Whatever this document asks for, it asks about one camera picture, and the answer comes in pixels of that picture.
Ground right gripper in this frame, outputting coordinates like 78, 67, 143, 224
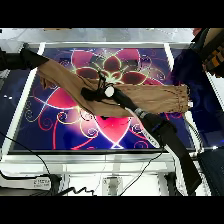
80, 86, 110, 103

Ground brown trousers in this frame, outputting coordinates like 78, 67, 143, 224
36, 59, 192, 118

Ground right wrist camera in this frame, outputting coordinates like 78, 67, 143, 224
96, 70, 108, 89

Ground silver frame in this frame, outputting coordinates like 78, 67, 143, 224
0, 39, 224, 197

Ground black cable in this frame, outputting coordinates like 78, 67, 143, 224
0, 131, 96, 197
118, 147, 166, 197

